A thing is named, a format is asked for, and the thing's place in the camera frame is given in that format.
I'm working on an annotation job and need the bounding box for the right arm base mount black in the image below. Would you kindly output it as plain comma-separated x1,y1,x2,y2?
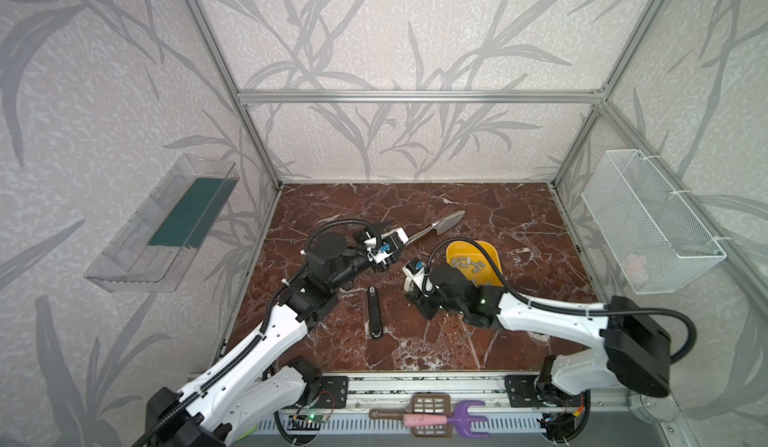
504,374,589,411

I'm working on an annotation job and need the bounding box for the purple toy rake pink handle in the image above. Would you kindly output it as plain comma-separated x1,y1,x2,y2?
402,397,490,439

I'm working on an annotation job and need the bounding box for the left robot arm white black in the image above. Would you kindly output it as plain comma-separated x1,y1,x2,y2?
136,222,408,446

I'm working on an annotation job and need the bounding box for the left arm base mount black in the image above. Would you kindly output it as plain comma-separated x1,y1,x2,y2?
294,375,350,409

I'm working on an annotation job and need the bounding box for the pink object in basket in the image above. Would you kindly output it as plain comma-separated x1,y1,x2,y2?
622,254,649,284

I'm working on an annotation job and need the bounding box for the green sponge in bin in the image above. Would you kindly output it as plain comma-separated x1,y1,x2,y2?
148,177,238,249

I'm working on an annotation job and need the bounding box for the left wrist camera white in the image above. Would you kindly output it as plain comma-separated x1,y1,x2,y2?
363,228,409,268

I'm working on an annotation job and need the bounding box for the silver metal trowel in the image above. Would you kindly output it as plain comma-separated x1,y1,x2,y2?
405,210,465,246

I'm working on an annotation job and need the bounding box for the round metal tin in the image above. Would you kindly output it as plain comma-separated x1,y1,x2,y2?
627,391,679,424

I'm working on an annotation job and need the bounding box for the white wire mesh basket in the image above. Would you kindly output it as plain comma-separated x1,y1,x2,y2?
582,149,727,294

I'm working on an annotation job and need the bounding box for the brown toy spatula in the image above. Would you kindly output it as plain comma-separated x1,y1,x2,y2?
368,393,453,438

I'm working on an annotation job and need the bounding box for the clear plastic wall bin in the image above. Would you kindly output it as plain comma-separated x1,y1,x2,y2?
84,154,240,293

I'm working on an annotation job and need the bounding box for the yellow plastic tray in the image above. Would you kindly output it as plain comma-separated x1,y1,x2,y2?
446,241,503,287

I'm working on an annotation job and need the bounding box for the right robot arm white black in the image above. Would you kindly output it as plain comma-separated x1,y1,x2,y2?
403,260,698,399

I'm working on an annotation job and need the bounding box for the black stapler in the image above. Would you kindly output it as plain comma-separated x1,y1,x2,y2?
367,286,384,340

